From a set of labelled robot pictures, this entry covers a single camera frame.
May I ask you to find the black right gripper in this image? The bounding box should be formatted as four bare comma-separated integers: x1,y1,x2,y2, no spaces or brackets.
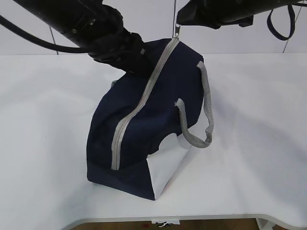
176,0,255,30

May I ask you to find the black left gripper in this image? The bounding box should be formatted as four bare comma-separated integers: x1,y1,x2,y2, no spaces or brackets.
89,7,154,77

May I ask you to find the navy blue lunch bag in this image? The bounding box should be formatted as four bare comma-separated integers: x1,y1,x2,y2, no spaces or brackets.
86,37,214,200

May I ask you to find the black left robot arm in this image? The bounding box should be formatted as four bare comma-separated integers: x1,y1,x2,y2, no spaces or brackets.
16,0,154,76

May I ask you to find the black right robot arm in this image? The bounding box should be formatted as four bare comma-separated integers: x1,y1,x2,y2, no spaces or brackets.
177,0,298,29

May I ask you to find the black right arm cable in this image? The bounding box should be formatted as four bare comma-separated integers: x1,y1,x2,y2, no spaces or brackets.
266,0,307,41

